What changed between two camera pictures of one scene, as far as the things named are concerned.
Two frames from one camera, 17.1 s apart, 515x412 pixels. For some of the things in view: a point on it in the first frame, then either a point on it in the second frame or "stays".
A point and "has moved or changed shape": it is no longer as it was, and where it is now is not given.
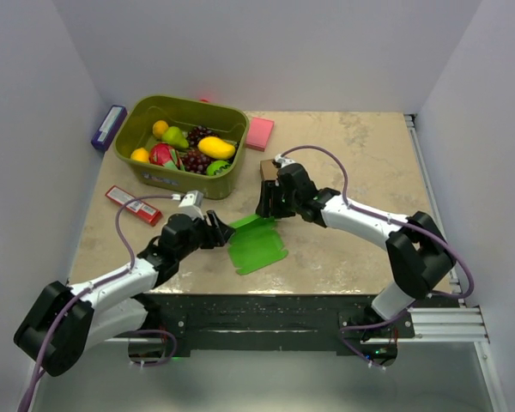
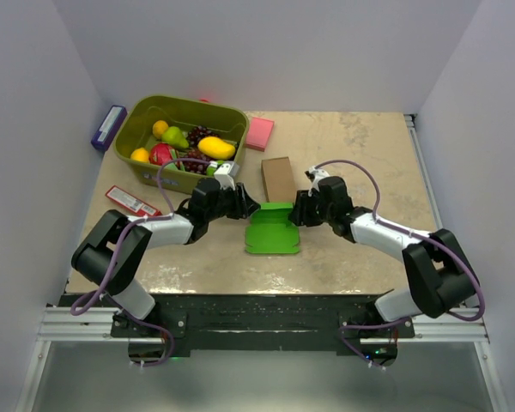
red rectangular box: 148,214 stays
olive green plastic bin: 186,145 stays
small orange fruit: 159,128 stays
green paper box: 255,244 has moved or changed shape
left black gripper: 217,234 -> 244,205
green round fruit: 217,166 stays
